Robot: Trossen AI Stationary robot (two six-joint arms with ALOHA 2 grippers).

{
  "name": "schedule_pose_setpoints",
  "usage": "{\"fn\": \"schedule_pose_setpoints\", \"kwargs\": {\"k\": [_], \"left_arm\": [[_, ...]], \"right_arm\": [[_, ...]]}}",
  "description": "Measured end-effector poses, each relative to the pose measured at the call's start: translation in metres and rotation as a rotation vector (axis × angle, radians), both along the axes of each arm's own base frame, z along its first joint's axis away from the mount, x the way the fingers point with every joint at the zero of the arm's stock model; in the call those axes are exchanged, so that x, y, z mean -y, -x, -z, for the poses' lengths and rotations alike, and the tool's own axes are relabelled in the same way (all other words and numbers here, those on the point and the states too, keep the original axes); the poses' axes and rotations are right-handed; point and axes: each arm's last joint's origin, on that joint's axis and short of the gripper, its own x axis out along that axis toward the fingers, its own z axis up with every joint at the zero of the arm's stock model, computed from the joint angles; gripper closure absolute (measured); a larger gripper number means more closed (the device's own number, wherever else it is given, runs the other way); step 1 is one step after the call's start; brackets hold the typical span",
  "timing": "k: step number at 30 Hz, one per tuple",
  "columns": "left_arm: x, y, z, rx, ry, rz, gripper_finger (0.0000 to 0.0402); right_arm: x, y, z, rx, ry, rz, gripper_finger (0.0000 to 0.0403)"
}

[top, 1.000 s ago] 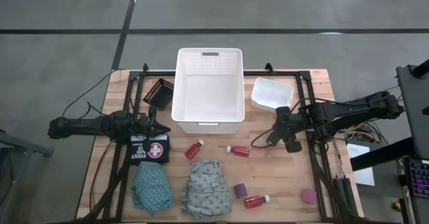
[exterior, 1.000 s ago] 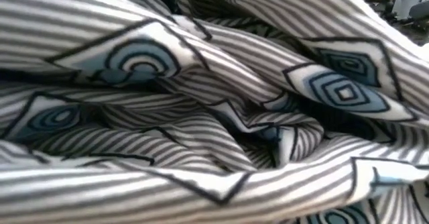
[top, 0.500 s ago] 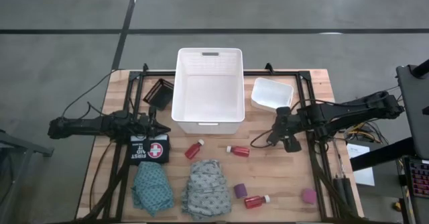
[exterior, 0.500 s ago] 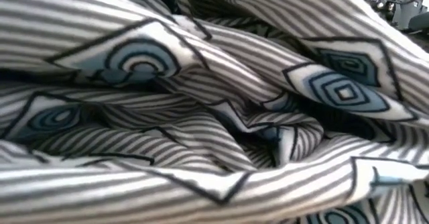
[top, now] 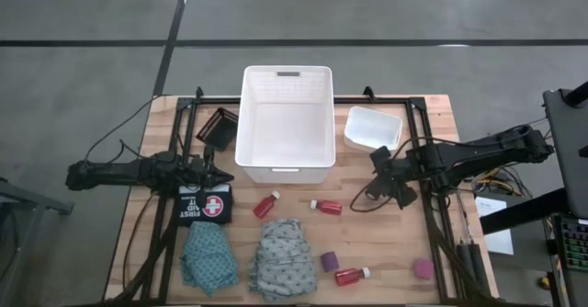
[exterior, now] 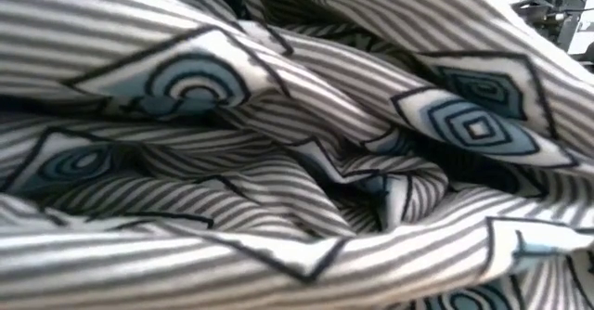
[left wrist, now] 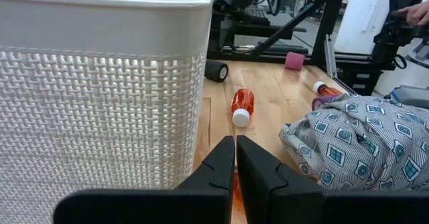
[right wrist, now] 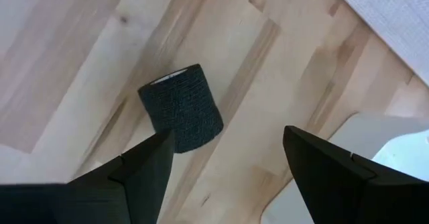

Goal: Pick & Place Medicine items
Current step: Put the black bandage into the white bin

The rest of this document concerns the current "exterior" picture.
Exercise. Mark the grey patterned cloth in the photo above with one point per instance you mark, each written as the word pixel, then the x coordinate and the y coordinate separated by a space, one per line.
pixel 297 161

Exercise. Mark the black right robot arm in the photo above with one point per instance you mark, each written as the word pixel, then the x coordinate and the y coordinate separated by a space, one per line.
pixel 543 17

